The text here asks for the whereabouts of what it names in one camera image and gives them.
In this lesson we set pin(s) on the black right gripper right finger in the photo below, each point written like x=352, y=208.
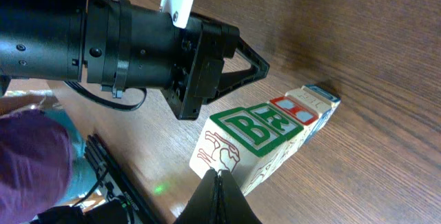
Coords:
x=233, y=208

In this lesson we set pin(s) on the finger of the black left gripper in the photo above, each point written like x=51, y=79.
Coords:
x=231, y=81

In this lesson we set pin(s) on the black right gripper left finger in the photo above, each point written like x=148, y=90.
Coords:
x=202, y=208

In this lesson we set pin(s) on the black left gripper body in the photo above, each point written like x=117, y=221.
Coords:
x=197, y=67

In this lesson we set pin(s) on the wooden block yellow side engraved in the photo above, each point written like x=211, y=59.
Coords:
x=239, y=142

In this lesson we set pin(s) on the wooden block red side engraved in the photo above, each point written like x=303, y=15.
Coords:
x=298, y=112

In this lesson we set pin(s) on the wooden block green letter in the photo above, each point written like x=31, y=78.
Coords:
x=279, y=127

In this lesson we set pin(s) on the wooden block red letter Y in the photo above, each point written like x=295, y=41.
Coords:
x=312, y=102

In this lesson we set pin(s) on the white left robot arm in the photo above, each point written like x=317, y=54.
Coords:
x=101, y=48

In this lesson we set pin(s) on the black equipment below table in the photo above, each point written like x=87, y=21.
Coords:
x=123, y=203

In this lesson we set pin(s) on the person in purple clothing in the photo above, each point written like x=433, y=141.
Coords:
x=36, y=165

